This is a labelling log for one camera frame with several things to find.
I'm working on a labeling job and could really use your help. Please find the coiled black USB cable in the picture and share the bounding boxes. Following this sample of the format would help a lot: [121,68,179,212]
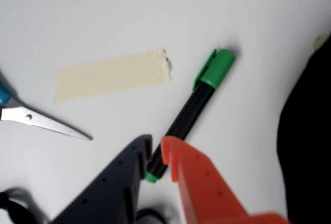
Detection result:
[0,187,50,224]

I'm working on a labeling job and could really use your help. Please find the green and black marker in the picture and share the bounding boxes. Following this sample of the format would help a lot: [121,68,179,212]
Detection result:
[144,49,236,184]

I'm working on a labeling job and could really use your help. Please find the small beige tape scrap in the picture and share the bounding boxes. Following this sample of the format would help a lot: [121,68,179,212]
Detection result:
[312,34,330,51]

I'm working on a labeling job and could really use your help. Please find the black fabric bag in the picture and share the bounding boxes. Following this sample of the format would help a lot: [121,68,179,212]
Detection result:
[276,31,331,224]

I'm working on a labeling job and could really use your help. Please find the blue handled scissors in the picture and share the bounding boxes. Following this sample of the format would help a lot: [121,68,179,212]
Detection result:
[0,71,93,141]

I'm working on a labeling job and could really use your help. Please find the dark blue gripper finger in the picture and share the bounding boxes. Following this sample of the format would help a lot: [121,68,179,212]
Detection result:
[48,134,153,224]

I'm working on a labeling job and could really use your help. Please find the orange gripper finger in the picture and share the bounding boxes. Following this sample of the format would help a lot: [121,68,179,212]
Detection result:
[160,135,291,224]

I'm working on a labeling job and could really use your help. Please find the long beige masking tape strip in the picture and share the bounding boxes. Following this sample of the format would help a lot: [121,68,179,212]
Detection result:
[53,49,173,103]

